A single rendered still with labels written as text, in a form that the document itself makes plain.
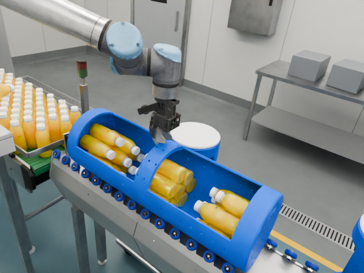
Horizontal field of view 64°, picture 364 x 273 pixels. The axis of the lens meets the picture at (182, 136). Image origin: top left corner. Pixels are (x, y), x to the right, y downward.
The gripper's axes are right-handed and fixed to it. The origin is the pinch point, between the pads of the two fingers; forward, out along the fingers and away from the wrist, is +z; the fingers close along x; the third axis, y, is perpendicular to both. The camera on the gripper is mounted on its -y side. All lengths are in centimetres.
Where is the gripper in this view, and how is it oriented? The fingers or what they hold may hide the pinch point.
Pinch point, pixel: (157, 142)
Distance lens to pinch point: 111.9
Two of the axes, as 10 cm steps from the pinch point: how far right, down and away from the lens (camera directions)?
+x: 5.9, -3.6, 7.2
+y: 8.0, 3.7, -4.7
